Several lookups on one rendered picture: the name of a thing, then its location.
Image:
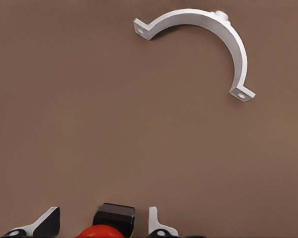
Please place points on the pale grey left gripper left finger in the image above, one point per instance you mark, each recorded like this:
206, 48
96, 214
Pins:
45, 224

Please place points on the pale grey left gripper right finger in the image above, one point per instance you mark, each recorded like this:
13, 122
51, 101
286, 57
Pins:
154, 220

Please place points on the white curved pipe clamp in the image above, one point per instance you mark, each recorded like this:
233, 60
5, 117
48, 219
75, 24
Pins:
228, 32

